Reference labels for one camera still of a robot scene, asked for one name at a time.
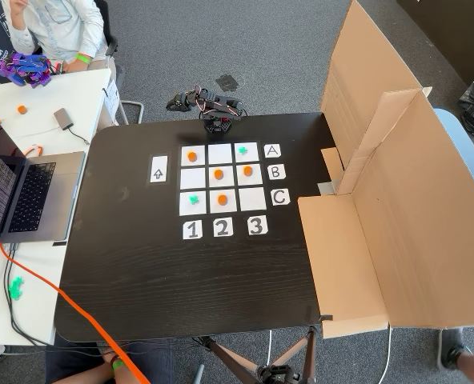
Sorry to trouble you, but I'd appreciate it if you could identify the purple and blue leader arm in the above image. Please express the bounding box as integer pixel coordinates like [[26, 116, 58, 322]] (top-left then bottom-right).
[[0, 51, 53, 89]]

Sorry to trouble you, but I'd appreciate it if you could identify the white paper grid square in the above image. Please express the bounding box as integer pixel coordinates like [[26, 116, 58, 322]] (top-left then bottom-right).
[[179, 166, 207, 190], [207, 143, 234, 165], [236, 163, 264, 187], [210, 190, 238, 214], [179, 191, 208, 216], [180, 144, 207, 166], [239, 187, 267, 212], [235, 142, 261, 163], [208, 166, 235, 189]]

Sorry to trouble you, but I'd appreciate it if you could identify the light blue round table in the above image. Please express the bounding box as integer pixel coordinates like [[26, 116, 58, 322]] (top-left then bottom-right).
[[432, 107, 474, 189]]

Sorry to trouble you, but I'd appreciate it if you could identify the dark floor tape patch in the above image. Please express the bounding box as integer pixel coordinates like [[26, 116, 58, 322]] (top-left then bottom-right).
[[215, 74, 241, 92]]

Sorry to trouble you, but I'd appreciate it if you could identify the white arrow paper sheet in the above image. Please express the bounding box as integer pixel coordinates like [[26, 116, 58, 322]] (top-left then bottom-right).
[[150, 155, 169, 184]]

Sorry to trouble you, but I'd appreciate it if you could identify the white printed paper sign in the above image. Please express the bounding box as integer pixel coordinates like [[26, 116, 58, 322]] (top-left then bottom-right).
[[102, 78, 121, 117]]

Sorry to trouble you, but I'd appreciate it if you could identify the black office chair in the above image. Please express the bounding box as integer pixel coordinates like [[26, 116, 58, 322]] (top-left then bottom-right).
[[94, 0, 146, 125]]

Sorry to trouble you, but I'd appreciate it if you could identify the grey usb hub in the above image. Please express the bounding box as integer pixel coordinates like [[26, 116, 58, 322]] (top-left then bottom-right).
[[53, 107, 74, 131]]

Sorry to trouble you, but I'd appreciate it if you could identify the paper sheet number 1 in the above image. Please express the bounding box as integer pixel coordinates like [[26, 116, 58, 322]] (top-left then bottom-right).
[[182, 219, 204, 241]]

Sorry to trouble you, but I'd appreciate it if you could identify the paper sheet number 2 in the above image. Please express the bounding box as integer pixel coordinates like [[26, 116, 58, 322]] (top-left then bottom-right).
[[212, 218, 234, 238]]

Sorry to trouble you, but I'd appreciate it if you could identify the paper sheet letter C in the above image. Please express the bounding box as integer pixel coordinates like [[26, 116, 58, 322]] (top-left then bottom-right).
[[270, 188, 291, 207]]

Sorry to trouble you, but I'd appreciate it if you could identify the seated person operating leader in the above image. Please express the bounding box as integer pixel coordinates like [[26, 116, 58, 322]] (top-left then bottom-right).
[[2, 0, 110, 74]]

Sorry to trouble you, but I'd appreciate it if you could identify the paper sheet number 3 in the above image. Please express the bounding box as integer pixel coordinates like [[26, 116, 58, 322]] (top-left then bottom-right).
[[247, 214, 269, 236]]

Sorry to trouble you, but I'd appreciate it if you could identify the grey open laptop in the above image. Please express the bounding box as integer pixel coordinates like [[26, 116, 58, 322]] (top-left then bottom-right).
[[0, 115, 86, 244]]

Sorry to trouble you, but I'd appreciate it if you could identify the grey tape strip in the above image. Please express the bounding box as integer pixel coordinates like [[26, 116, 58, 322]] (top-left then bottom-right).
[[318, 179, 340, 197]]

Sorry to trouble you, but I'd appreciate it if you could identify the seated person in dark trousers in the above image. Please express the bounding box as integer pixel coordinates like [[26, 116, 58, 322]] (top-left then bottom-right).
[[44, 338, 178, 384]]

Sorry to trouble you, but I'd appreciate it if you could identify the large brown cardboard screen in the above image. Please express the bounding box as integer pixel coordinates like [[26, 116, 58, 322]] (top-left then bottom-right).
[[296, 0, 474, 340]]

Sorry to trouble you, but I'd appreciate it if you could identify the dark brown cabinet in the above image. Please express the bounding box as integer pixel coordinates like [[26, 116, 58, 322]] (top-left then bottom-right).
[[396, 0, 474, 87]]

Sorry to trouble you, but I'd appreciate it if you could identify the standing person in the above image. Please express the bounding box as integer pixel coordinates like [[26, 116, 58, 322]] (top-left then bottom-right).
[[438, 326, 474, 375]]

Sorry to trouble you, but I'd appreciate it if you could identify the grey hub cable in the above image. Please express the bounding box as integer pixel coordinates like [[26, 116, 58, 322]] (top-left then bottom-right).
[[66, 126, 90, 146]]

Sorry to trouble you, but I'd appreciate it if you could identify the orange flat strap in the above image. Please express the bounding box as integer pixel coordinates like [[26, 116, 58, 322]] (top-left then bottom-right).
[[0, 242, 151, 384]]

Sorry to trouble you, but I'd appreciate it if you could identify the black cable bundle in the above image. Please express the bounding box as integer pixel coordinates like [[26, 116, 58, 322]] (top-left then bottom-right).
[[2, 243, 102, 349]]

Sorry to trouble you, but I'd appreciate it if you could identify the brown-legged camera tripod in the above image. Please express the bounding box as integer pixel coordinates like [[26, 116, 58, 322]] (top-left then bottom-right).
[[199, 326, 320, 384]]

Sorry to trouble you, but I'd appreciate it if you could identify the white cable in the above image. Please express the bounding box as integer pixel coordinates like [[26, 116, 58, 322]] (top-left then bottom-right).
[[384, 326, 395, 379]]

